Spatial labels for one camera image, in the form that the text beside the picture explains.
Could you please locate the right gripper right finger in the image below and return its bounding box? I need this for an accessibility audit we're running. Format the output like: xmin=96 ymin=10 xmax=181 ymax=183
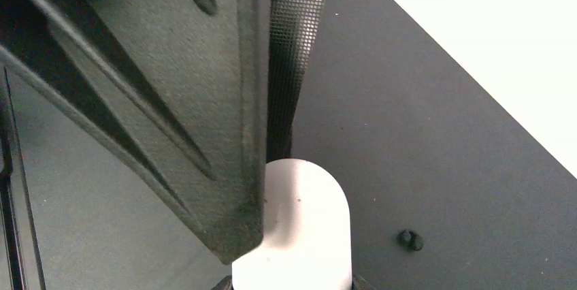
xmin=266 ymin=0 xmax=326 ymax=161

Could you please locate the white earbud charging case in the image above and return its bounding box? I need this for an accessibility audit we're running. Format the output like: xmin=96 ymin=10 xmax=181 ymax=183
xmin=231 ymin=159 xmax=352 ymax=290

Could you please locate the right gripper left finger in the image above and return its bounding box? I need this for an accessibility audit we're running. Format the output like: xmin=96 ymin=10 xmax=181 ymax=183
xmin=1 ymin=0 xmax=270 ymax=265

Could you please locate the small black table fixture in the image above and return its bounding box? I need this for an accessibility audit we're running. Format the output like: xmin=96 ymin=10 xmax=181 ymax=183
xmin=397 ymin=229 xmax=424 ymax=252

